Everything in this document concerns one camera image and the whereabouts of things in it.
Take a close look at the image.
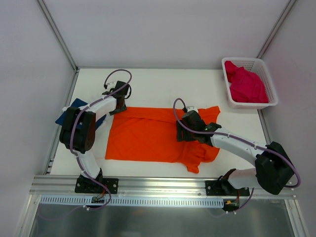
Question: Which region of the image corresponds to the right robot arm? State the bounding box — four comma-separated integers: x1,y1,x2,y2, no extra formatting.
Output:
176,107,296,196

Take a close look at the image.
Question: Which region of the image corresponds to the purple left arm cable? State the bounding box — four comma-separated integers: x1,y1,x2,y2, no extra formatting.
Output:
69,69,133,212

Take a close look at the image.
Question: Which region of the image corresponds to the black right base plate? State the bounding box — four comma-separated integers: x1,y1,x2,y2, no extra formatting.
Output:
204,180,250,197

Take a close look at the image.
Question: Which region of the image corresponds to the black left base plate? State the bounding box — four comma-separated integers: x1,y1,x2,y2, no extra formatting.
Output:
75,175,119,194

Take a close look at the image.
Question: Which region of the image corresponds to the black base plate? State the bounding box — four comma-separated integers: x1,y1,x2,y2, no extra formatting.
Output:
204,180,250,197
75,175,119,194

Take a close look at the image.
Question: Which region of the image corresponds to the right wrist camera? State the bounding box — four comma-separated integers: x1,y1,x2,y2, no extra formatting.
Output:
184,106,198,113

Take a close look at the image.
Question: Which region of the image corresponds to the folded navy blue t shirt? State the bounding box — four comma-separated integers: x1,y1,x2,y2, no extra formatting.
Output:
55,98,106,130

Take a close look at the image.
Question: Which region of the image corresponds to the white plastic basket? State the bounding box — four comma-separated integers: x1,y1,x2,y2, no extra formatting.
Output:
222,57,278,110

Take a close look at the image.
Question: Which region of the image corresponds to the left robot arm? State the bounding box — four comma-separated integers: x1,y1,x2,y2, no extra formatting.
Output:
59,81,131,194

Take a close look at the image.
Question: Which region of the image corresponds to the aluminium front rail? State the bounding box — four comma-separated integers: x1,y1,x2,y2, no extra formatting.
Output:
29,174,296,199

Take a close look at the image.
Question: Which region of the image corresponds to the magenta t shirt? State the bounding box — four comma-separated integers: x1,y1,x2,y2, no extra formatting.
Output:
224,61,269,103

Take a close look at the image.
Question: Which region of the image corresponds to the orange t shirt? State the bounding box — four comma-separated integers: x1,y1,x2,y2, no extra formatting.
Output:
105,107,220,174

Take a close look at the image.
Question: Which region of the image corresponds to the white slotted cable duct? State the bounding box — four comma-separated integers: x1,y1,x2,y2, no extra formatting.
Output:
39,195,224,209

